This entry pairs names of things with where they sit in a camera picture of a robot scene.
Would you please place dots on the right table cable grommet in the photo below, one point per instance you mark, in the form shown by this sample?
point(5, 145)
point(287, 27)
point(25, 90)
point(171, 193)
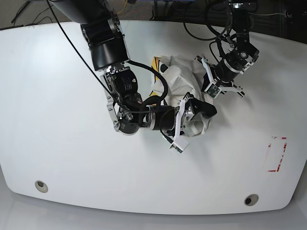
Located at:
point(251, 200)

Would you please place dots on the white printed t-shirt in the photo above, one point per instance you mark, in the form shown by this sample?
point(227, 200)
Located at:
point(182, 76)

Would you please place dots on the table cable grommet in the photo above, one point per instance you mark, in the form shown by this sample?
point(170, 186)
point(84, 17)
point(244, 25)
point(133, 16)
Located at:
point(41, 186)
point(251, 200)

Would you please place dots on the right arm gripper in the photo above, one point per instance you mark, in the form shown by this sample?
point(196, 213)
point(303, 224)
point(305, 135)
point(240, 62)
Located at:
point(129, 112)

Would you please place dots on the black silver robot arm left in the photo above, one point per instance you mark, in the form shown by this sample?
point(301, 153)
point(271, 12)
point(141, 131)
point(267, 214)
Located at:
point(230, 4)

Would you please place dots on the red tape rectangle marking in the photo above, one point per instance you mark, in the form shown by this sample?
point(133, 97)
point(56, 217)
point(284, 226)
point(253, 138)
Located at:
point(275, 153)

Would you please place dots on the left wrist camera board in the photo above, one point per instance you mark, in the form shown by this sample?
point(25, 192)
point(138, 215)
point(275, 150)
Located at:
point(213, 91)

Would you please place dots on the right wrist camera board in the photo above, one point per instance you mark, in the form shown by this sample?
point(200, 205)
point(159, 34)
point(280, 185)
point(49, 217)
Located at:
point(179, 145)

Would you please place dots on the left table cable grommet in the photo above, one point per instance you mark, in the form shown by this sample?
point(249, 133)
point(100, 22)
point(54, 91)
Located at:
point(41, 186)

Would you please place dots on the black silver robot arm right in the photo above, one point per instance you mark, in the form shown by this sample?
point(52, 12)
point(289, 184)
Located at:
point(100, 27)

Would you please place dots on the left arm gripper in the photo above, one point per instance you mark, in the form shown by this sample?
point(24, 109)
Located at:
point(236, 52)

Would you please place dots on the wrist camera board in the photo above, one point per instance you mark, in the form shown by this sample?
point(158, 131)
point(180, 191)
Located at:
point(179, 145)
point(213, 91)

